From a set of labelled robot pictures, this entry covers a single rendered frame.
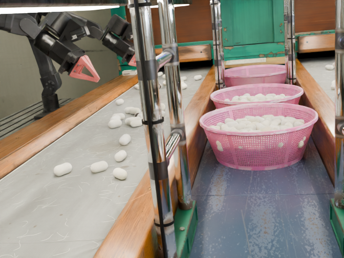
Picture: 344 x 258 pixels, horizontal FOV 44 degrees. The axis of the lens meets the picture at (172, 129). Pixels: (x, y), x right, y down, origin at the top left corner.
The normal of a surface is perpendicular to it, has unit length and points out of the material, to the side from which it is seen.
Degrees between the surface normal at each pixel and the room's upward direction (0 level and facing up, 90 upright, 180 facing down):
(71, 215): 0
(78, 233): 0
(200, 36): 90
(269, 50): 90
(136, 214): 0
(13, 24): 90
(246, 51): 90
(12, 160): 45
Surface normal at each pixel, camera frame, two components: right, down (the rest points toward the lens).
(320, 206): -0.10, -0.96
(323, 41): -0.19, -0.11
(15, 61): -0.15, 0.28
